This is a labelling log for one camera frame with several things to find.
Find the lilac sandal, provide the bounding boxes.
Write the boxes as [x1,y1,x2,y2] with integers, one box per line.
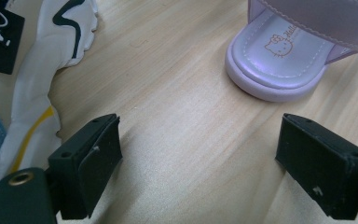
[224,0,358,103]

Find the white and navy sneaker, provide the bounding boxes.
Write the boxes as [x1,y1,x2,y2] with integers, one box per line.
[0,0,99,207]

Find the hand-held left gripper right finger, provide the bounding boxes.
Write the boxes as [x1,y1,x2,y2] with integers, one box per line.
[275,113,358,221]

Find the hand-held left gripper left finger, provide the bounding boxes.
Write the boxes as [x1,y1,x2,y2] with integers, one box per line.
[47,113,124,220]

